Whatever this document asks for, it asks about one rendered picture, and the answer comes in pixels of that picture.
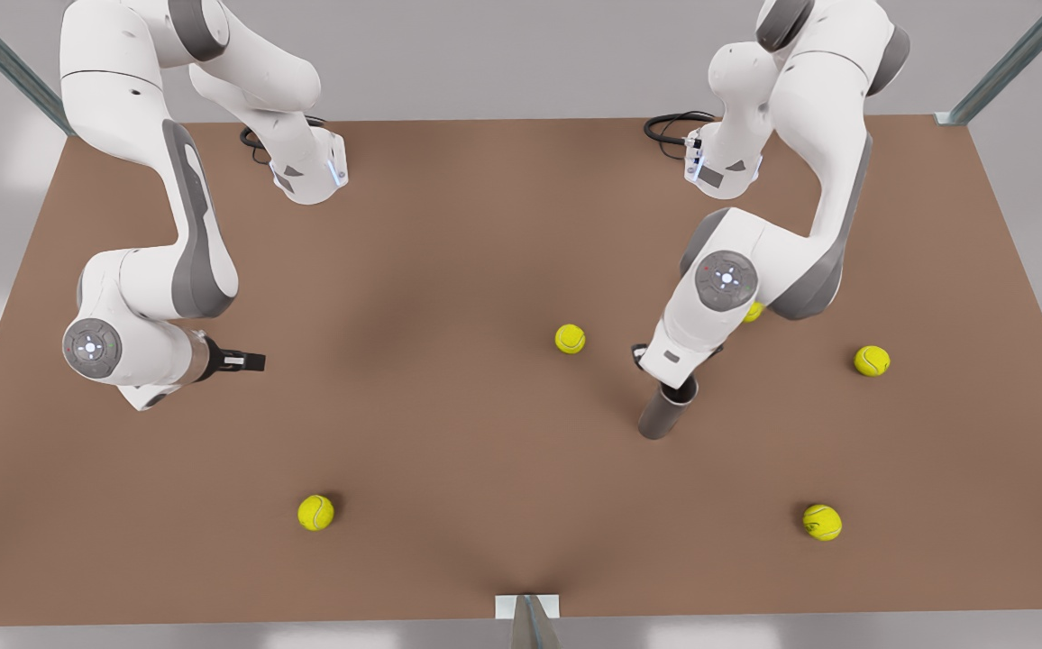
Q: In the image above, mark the silver frame post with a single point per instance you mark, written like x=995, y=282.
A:
x=532, y=622
x=1008, y=63
x=7, y=63

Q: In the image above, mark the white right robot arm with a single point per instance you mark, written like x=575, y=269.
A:
x=124, y=108

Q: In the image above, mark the yellow tennis ball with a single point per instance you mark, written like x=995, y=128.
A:
x=754, y=313
x=570, y=339
x=872, y=361
x=315, y=512
x=822, y=522

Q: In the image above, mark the grey tennis ball tube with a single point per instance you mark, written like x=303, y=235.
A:
x=661, y=416

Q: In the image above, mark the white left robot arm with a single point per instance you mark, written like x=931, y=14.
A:
x=809, y=99

